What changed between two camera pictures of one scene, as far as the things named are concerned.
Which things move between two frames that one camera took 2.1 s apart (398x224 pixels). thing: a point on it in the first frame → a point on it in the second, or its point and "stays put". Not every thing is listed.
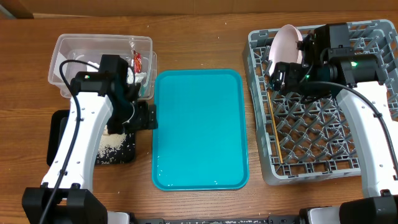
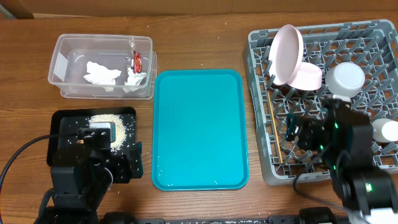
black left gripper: (147, 118) → (124, 173)
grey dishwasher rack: (301, 137) stays put
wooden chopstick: (278, 145) stays put
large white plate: (284, 46) stays put
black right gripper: (278, 76) → (303, 134)
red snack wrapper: (137, 61) stays put
